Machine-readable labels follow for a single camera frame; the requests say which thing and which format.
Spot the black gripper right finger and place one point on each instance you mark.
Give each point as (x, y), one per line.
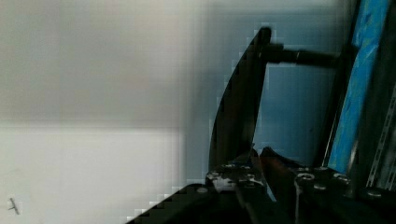
(280, 174)

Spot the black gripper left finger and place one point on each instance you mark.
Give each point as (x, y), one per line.
(242, 177)

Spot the silver black toaster oven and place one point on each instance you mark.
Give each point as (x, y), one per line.
(331, 111)

